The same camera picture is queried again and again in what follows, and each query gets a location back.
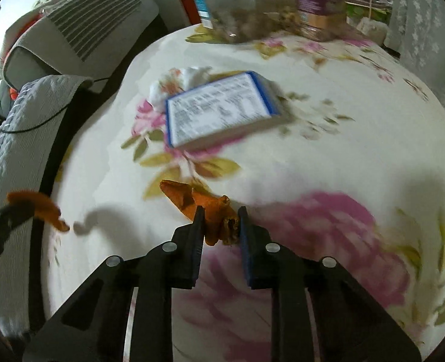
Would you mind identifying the clear jar with blue label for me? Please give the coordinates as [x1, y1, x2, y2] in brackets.
[186, 0, 261, 43]

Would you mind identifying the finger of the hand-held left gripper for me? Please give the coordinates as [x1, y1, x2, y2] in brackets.
[0, 200, 35, 269]

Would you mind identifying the crumpled white tissue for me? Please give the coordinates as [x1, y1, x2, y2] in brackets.
[149, 66, 213, 111]

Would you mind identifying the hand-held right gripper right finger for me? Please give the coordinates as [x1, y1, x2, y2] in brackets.
[238, 206, 422, 362]

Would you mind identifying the white quilted cushion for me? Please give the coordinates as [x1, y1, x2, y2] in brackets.
[0, 75, 96, 337]

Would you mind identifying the small white pouch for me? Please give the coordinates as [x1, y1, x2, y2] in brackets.
[359, 18, 388, 45]

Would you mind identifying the clear jar with purple label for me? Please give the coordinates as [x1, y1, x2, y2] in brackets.
[293, 0, 350, 41]

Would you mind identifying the orange cloth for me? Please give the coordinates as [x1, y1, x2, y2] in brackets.
[2, 5, 44, 99]

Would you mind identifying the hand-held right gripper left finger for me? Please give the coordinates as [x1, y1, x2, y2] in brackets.
[22, 206, 206, 362]

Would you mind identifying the small orange peel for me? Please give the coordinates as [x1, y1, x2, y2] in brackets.
[6, 191, 71, 233]

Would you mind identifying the blue white printed box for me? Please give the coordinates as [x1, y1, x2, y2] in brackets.
[165, 70, 292, 150]

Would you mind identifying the white lace curtain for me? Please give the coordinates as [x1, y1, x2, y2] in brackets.
[391, 0, 445, 141]

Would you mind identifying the black cable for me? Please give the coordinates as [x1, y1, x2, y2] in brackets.
[0, 77, 111, 135]

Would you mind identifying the large orange peel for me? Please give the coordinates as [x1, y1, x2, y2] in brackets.
[159, 179, 243, 247]

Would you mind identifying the white air conditioner unit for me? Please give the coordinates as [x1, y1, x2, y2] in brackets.
[2, 0, 160, 88]

